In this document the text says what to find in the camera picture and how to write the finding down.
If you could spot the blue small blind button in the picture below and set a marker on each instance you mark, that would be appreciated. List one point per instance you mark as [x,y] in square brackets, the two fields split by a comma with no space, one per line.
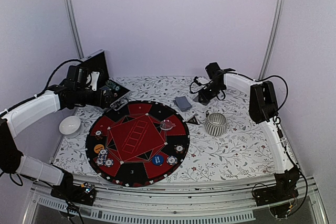
[158,160]

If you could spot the chip row in case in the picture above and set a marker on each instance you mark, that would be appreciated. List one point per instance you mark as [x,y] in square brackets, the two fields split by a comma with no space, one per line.
[113,86]

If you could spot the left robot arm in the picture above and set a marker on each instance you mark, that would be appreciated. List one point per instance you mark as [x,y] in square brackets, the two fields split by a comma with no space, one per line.
[82,86]

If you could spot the spread blue chips pile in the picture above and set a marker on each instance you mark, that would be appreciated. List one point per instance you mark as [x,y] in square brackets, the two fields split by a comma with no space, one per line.
[102,157]

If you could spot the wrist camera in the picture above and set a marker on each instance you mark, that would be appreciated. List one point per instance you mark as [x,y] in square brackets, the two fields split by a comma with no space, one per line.
[200,81]
[94,77]

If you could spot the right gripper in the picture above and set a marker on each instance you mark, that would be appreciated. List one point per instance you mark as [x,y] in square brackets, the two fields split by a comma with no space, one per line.
[206,100]

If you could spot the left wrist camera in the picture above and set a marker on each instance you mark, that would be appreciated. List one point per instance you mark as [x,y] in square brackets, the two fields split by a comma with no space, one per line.
[94,77]

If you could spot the aluminium poker chip case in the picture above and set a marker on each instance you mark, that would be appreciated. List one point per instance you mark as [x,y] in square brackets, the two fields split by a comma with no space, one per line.
[97,62]

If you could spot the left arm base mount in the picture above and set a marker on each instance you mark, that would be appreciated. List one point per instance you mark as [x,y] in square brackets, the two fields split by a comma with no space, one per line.
[77,194]

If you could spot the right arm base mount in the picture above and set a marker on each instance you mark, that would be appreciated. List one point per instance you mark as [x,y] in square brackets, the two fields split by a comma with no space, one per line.
[270,195]

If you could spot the clear acrylic dealer button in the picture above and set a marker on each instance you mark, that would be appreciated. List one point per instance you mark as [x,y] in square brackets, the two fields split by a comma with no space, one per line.
[166,125]

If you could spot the aluminium post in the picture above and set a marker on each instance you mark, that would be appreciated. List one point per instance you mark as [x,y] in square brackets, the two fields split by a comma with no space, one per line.
[73,27]
[272,38]

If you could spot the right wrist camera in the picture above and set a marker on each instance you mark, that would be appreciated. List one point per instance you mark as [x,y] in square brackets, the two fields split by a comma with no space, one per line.
[200,81]

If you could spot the round red black poker mat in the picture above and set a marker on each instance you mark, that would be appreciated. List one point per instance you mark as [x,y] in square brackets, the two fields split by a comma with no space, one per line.
[132,136]

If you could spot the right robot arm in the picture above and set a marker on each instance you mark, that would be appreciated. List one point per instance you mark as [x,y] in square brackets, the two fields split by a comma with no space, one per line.
[263,110]

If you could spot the aluminium front rail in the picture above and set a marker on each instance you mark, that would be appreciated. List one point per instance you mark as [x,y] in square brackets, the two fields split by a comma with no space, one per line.
[228,201]

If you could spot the orange big blind button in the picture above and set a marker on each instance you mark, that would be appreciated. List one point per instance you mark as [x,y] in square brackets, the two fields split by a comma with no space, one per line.
[98,148]

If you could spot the blue playing card deck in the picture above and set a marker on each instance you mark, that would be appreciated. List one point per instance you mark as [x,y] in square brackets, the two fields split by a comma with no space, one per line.
[182,103]

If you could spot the blue white chip stack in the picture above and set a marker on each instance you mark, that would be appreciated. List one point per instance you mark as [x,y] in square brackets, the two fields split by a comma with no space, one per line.
[172,160]

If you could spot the left aluminium post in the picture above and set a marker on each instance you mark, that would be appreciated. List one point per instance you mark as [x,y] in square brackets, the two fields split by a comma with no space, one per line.
[73,27]

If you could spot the floral table cover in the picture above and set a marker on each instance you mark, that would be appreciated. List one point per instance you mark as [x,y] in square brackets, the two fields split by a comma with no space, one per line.
[241,152]

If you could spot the single blue white chip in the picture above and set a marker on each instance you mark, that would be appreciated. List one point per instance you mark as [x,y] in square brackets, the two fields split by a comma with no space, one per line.
[109,162]

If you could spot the white ceramic bowl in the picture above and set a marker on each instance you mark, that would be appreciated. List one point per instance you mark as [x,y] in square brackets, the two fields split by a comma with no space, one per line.
[70,126]

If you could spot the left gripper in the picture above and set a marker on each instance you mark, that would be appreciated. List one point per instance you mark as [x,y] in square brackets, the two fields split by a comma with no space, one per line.
[107,102]

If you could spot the right aluminium post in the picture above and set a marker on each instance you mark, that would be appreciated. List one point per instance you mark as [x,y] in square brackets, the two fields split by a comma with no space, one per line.
[272,38]

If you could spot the black triangular all-in button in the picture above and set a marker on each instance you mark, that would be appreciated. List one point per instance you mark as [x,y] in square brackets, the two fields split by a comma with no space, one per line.
[193,120]

